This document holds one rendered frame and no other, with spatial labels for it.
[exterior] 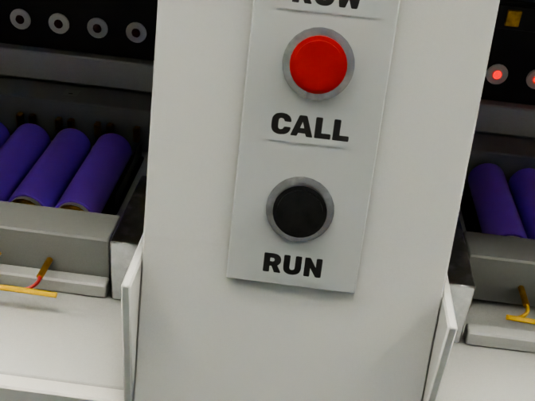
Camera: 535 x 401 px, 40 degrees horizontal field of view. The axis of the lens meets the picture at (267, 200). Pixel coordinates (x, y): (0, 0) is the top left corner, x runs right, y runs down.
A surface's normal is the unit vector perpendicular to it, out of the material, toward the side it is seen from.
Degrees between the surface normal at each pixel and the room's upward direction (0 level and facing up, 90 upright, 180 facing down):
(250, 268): 90
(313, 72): 90
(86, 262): 106
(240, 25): 90
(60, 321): 15
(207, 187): 90
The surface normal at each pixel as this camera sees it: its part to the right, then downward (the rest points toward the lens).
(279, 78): -0.07, 0.29
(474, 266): -0.09, 0.53
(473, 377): 0.08, -0.84
